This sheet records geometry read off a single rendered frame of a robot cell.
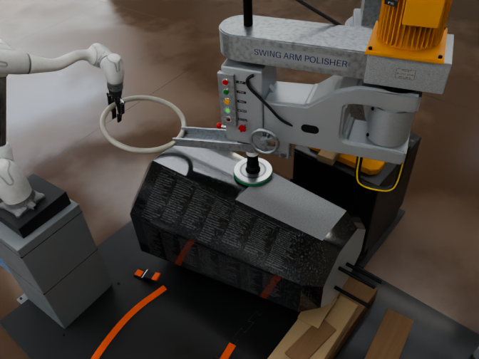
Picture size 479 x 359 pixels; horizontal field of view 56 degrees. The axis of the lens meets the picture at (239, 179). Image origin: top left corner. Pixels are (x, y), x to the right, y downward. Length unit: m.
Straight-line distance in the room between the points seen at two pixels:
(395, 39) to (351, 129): 0.52
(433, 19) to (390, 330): 1.80
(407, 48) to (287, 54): 0.46
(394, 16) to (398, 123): 0.46
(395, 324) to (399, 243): 0.74
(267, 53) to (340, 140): 0.52
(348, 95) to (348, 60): 0.16
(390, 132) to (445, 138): 2.45
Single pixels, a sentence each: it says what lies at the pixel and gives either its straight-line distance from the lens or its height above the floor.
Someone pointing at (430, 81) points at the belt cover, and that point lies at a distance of 1.88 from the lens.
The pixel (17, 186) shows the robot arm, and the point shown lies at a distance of 2.56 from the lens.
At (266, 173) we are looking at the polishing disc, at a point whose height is 0.90.
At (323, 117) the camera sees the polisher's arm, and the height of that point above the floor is 1.40.
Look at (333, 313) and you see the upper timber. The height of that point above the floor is 0.25.
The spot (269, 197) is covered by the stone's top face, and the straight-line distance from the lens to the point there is 2.41.
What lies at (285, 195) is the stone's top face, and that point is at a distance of 2.42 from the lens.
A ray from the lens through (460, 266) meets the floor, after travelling 3.45.
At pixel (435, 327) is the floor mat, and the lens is 3.10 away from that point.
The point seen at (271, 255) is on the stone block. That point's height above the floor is 0.74.
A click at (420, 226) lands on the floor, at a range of 3.60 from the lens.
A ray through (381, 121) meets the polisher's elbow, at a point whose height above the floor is 1.42.
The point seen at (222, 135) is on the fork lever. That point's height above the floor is 1.05.
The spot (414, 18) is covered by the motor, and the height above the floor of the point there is 1.91.
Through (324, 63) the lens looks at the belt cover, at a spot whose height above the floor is 1.66.
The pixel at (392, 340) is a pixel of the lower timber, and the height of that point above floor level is 0.13.
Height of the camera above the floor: 2.57
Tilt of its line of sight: 43 degrees down
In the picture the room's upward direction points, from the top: 3 degrees counter-clockwise
